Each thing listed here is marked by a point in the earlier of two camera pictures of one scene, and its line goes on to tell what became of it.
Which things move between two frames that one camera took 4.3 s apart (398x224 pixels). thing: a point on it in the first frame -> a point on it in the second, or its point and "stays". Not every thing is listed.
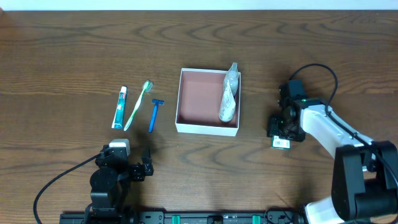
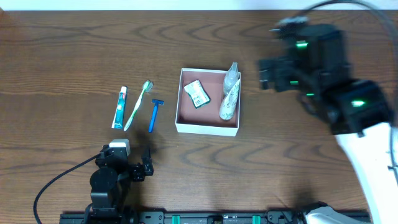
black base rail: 216,217 stays
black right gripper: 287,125 -> 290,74
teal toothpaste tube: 117,123 stays
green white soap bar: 278,143 -> 196,93
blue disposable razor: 157,102 stays
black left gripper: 137,170 stays
